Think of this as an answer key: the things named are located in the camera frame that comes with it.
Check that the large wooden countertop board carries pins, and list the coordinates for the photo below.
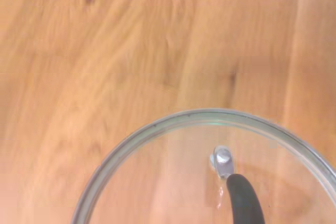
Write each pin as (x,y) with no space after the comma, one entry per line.
(105,51)

